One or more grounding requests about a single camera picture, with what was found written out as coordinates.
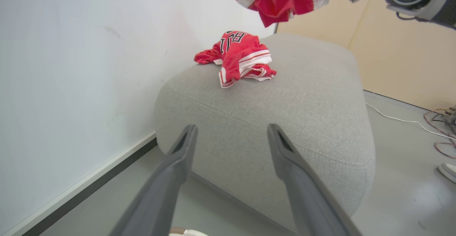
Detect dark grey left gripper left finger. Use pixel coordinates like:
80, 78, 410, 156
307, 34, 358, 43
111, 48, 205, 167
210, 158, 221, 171
108, 124, 198, 236

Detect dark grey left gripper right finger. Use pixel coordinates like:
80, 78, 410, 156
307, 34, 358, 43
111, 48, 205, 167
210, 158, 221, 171
267, 123, 363, 236

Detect red basketball jersey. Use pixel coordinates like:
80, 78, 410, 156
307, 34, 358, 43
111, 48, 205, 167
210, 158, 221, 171
194, 31, 277, 89

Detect cream plastic laundry basket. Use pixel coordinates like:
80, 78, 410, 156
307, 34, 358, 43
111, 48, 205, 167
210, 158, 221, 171
169, 227, 210, 236

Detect white and black baseboard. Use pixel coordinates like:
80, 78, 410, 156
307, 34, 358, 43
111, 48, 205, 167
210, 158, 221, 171
4, 131, 158, 236

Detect grey and white shoe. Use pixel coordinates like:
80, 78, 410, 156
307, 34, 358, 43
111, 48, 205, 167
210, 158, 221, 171
437, 163, 456, 184

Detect white floor cable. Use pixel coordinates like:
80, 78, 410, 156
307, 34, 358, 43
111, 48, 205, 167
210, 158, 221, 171
365, 103, 456, 141

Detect red wire bundle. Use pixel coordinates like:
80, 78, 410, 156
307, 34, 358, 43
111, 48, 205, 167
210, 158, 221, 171
423, 109, 456, 159

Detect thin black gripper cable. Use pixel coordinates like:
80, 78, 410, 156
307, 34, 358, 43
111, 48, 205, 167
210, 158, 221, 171
395, 12, 430, 22

